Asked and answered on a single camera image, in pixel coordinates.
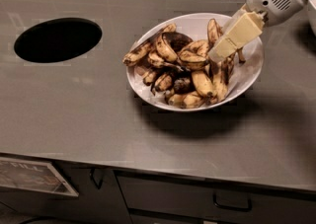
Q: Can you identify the spotted banana on rim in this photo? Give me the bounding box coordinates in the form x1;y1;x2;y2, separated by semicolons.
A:
122;24;176;66

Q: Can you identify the dark cabinet drawer front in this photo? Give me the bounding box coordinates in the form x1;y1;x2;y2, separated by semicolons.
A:
116;172;316;224

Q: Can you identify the small banana lower left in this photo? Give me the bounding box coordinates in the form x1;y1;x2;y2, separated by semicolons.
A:
153;72;173;92

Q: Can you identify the black cabinet door handle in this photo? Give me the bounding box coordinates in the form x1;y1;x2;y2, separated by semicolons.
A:
90;168;104;189

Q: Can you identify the blackened curved banana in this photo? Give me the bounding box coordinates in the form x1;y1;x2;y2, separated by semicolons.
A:
155;32;193;62

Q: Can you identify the long spotted banana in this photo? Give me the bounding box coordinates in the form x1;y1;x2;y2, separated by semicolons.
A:
207;19;234;105

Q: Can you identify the black drawer handle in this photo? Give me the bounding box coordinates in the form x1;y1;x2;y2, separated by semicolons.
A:
212;192;253;212

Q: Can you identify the yellow spotted center banana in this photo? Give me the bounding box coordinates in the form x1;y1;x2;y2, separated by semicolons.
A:
178;39;209;71

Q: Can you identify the short yellow banana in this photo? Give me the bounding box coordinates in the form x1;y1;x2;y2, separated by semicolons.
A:
192;70;215;98

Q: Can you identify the bottom yellow banana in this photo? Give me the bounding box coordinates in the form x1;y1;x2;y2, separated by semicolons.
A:
168;91;204;109

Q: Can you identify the white oval bowl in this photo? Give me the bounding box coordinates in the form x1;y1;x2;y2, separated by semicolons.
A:
126;13;265;112

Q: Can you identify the round countertop waste hole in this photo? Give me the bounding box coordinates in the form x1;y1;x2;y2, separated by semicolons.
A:
14;18;103;63

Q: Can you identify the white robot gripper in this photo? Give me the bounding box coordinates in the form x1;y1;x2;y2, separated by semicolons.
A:
208;0;308;62

